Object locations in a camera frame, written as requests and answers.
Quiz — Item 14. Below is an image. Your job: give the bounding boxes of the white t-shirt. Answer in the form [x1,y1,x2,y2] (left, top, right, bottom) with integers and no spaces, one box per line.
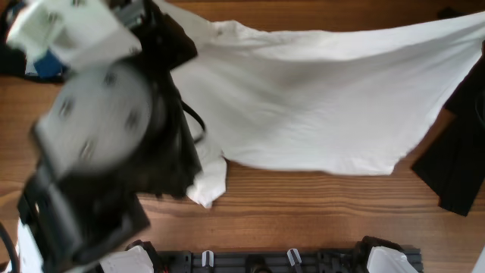
[158,1,484,208]

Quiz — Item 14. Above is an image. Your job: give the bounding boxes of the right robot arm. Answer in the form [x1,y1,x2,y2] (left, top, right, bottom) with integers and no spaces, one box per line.
[349,236,484,273]

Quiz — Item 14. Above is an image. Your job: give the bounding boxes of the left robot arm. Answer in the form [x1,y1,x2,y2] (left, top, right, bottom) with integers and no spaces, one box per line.
[6,1,202,272]

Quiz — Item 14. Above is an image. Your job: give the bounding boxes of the blue button shirt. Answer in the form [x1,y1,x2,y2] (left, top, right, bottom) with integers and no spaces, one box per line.
[33,50,66,79]

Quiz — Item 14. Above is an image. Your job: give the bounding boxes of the black garment at right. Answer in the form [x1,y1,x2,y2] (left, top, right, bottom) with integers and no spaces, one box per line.
[411,55,484,216]

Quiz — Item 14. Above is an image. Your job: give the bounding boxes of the black garment under pile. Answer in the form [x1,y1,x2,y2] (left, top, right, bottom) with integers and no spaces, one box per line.
[1,0,64,83]

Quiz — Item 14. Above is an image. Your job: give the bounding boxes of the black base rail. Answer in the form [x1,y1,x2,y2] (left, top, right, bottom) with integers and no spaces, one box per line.
[124,242,424,273]

